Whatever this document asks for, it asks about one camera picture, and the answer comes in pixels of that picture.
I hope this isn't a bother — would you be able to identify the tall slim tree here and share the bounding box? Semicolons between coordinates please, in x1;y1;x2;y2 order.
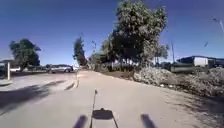
72;35;88;67

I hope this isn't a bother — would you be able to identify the pale concrete path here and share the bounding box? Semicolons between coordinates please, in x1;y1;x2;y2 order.
0;69;224;128

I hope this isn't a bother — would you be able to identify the concrete kerb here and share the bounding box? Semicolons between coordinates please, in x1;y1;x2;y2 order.
63;71;81;92

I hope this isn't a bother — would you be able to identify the large leafy tree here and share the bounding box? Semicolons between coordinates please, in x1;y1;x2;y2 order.
100;0;170;73

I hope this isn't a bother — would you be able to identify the dry brush pile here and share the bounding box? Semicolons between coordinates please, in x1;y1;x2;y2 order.
132;66;224;98

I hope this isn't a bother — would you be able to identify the silver car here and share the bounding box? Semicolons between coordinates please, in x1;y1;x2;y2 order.
47;64;74;74

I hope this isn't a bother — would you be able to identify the utility pole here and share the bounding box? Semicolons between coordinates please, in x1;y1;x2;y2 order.
170;40;176;64

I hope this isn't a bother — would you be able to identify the grey asphalt road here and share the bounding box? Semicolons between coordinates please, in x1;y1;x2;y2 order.
0;71;78;116

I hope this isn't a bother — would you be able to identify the dark round tree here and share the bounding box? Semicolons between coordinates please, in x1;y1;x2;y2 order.
8;38;42;72

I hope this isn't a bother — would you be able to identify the low building with white wall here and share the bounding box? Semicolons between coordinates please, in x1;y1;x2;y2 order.
176;55;224;69

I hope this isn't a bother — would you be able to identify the pale post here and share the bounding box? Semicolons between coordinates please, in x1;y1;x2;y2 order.
6;61;12;81

